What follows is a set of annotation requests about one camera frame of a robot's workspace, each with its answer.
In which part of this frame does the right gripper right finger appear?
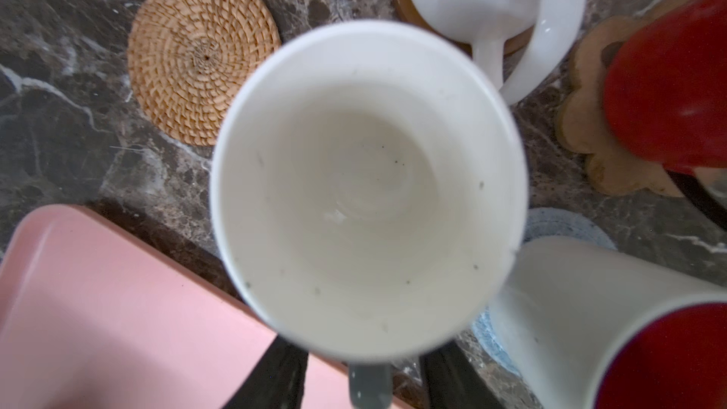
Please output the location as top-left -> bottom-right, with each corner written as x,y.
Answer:
420,341 -> 505,409

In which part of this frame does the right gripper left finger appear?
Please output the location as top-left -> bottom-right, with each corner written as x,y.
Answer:
223,336 -> 309,409

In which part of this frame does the white mug red inside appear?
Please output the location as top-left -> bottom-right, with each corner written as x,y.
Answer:
488,237 -> 726,408

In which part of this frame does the grey woven round coaster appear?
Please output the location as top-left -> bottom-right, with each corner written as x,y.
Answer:
471,208 -> 617,377

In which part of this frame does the white mug front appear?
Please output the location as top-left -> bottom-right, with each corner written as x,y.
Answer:
210,20 -> 527,408

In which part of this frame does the brown paw shaped coaster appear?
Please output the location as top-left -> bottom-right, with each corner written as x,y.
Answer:
556,0 -> 691,198

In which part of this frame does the woven rattan round coaster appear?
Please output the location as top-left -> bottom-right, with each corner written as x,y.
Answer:
127,0 -> 281,146

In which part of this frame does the dark red mug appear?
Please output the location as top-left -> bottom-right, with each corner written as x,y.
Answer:
603,0 -> 726,228

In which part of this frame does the pink rectangular tray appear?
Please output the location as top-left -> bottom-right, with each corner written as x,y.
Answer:
0,203 -> 410,409

